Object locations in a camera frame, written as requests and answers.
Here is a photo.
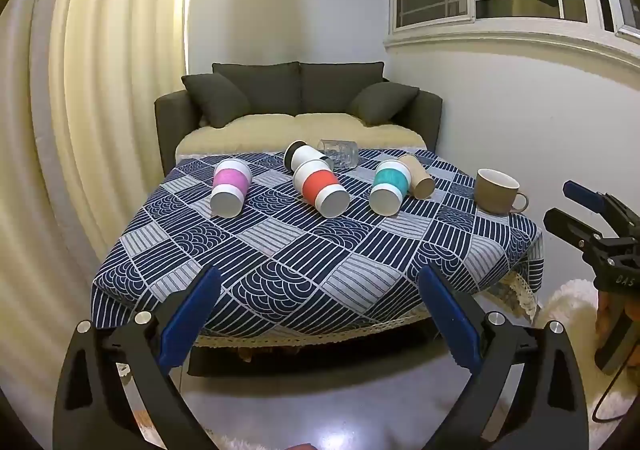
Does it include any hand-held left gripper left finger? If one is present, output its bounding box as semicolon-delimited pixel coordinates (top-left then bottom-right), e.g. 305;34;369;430
52;265;222;450

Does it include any brown ceramic mug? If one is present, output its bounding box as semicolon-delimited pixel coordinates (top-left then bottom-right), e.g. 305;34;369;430
474;168;529;216

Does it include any dark grey throw pillow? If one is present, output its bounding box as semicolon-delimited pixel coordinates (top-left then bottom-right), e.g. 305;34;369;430
346;82;420;126
181;73;251;128

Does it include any white cup with teal band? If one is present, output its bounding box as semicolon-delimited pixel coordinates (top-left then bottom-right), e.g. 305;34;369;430
369;160;412;216

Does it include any person's right hand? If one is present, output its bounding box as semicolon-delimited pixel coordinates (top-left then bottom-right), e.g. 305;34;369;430
597;290;611;337

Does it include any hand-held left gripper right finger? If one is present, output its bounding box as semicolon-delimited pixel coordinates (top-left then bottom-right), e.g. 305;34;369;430
418;265;590;450

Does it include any white fluffy rug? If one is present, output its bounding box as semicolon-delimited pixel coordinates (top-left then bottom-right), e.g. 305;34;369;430
537;279;640;431

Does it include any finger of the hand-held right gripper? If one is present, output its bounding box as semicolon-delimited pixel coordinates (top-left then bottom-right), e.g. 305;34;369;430
562;180;640;237
543;208;609;262

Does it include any dark grey back cushion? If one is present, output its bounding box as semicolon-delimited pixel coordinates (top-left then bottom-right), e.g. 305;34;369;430
299;61;386;115
212;62;302;115

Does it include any cream curtain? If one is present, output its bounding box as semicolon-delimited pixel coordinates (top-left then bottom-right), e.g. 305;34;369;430
0;0;193;381

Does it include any white cup with red band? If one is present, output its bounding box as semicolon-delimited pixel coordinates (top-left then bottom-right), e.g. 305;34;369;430
292;159;351;219

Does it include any black cable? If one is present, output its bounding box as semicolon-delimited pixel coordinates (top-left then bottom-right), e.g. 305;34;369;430
592;365;626;423

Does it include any white cup with pink band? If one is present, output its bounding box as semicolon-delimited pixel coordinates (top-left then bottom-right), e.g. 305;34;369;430
209;159;253;218

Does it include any clear glass jar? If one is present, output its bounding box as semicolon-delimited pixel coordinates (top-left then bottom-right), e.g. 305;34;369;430
318;139;359;171

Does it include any white cup with black band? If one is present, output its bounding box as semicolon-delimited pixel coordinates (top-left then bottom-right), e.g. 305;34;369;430
283;140;335;174

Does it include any brown paper cup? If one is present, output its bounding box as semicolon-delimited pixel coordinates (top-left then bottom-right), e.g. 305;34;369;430
397;153;437;199

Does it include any dark grey sofa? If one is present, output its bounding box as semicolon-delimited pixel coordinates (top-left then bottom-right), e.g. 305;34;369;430
154;61;444;177

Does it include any blue patterned tablecloth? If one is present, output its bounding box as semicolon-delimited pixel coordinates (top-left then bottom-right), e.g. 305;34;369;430
91;146;546;348

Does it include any cream fluffy blanket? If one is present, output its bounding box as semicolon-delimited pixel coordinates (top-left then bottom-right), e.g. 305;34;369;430
175;113;427;162

